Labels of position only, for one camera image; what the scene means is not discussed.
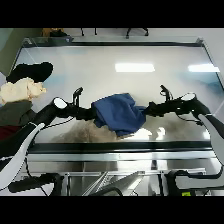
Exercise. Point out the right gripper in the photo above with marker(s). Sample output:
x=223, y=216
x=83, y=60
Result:
x=156, y=109

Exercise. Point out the grey-green garment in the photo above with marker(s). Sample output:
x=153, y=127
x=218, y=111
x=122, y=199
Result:
x=15, y=112

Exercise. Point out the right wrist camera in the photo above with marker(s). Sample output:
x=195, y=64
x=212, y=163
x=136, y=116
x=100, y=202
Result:
x=165, y=91

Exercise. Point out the dark red garment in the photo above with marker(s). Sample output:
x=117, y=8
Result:
x=6, y=131

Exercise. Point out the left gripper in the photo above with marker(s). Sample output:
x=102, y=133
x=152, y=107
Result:
x=82, y=113

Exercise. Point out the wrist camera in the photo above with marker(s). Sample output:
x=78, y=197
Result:
x=77, y=94
x=165, y=91

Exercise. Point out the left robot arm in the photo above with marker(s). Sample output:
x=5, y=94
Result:
x=20, y=140

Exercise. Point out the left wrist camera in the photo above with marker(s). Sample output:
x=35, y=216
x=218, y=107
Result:
x=77, y=94

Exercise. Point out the black chair legs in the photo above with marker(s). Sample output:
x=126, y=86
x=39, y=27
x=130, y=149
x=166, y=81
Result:
x=88, y=31

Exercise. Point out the blue T-shirt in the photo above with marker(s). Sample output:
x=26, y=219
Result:
x=118, y=113

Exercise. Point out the black chair base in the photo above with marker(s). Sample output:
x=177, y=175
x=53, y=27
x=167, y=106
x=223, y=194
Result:
x=136, y=31

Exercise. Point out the silver frame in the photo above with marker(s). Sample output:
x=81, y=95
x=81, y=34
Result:
x=100, y=156

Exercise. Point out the cream garment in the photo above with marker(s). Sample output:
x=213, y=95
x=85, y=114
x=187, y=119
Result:
x=18, y=90

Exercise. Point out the black garment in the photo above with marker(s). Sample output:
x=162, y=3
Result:
x=30, y=71

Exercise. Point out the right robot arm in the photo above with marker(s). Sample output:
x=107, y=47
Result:
x=213, y=125

